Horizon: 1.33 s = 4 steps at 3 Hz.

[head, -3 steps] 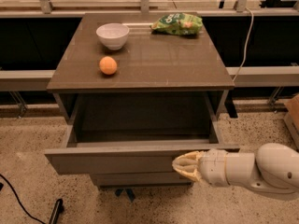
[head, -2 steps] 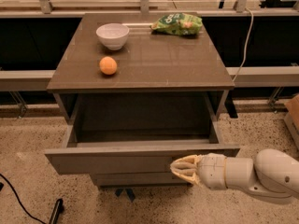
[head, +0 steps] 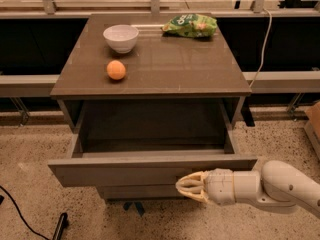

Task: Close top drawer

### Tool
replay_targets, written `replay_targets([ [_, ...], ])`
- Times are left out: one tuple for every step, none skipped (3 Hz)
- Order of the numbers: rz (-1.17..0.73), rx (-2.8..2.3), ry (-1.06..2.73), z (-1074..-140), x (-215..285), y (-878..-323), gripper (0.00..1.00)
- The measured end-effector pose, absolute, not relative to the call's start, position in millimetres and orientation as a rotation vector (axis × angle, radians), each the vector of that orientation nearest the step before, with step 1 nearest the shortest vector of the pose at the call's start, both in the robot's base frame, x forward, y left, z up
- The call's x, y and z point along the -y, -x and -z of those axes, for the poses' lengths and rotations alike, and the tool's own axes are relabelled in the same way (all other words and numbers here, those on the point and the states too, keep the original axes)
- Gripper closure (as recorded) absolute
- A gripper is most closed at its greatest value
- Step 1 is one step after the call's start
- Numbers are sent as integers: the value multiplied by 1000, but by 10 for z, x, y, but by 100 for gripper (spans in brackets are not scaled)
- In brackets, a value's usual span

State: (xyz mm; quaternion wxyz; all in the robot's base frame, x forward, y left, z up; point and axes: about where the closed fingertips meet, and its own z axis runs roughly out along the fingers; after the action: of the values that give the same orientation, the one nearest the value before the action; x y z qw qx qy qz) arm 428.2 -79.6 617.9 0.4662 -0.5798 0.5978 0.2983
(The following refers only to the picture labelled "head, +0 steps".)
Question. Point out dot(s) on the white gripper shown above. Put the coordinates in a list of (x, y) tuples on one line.
[(219, 186)]

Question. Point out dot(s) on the grey top drawer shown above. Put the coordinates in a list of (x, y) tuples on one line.
[(131, 143)]

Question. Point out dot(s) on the grey drawer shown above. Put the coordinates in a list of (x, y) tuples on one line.
[(131, 143), (137, 192)]

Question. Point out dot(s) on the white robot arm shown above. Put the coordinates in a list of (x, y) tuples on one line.
[(278, 188)]

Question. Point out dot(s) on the grey lower drawer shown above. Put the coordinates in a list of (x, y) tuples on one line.
[(137, 192)]

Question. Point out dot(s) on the grey drawer cabinet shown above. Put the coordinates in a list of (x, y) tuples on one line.
[(160, 65)]

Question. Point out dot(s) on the cardboard box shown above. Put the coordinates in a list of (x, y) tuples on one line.
[(312, 127)]

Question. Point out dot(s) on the orange fruit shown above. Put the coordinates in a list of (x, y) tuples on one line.
[(116, 70)]

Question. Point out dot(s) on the green chip bag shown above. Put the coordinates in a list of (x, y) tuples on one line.
[(191, 26)]

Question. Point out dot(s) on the white bowl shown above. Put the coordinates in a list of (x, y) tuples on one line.
[(121, 38)]

